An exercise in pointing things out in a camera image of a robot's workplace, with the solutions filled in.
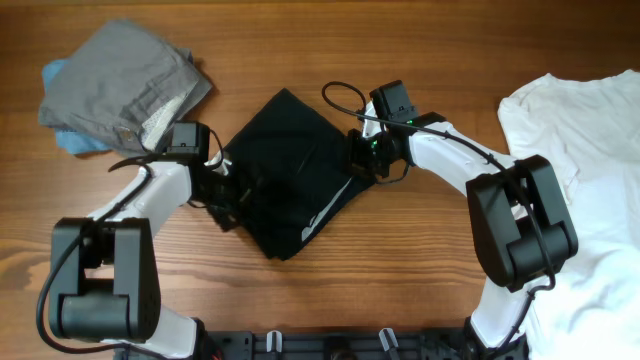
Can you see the black shorts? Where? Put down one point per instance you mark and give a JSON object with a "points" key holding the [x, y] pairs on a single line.
{"points": [[289, 177]]}

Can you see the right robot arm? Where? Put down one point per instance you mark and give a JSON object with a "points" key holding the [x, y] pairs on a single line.
{"points": [[521, 227]]}

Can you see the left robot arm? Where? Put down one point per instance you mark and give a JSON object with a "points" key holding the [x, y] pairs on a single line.
{"points": [[102, 292]]}

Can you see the white t-shirt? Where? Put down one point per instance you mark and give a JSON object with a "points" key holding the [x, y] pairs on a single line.
{"points": [[589, 131]]}

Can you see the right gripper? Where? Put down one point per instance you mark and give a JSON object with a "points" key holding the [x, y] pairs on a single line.
{"points": [[355, 160]]}

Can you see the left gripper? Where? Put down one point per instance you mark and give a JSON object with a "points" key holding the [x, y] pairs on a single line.
{"points": [[220, 213]]}

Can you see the folded grey shorts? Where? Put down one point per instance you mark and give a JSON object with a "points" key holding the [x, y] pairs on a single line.
{"points": [[125, 87]]}

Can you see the folded blue garment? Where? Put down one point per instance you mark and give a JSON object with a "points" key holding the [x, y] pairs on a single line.
{"points": [[73, 142]]}

